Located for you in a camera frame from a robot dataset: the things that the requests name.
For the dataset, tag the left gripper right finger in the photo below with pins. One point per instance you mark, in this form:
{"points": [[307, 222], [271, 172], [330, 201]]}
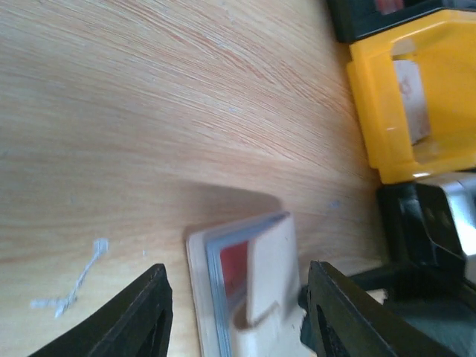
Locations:
{"points": [[346, 321]]}

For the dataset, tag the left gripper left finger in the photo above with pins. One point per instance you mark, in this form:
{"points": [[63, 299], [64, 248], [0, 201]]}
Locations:
{"points": [[135, 322]]}

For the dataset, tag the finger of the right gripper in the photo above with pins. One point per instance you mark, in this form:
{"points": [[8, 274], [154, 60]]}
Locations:
{"points": [[436, 303]]}

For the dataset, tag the beige card holder wallet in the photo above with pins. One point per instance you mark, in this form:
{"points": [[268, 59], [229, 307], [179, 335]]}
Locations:
{"points": [[266, 322]]}

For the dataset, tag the red white credit card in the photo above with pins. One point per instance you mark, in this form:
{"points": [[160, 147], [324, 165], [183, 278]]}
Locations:
{"points": [[233, 261]]}

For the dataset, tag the black bin with teal cards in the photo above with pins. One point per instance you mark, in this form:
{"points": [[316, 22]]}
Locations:
{"points": [[431, 221]]}

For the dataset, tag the white cards in yellow bin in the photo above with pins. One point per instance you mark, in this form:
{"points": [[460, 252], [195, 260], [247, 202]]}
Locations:
{"points": [[413, 99]]}

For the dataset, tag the black bin with red cards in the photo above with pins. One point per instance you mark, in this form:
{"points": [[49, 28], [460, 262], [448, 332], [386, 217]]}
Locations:
{"points": [[355, 20]]}

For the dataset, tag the yellow bin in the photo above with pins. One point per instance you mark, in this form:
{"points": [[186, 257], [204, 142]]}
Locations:
{"points": [[442, 44]]}

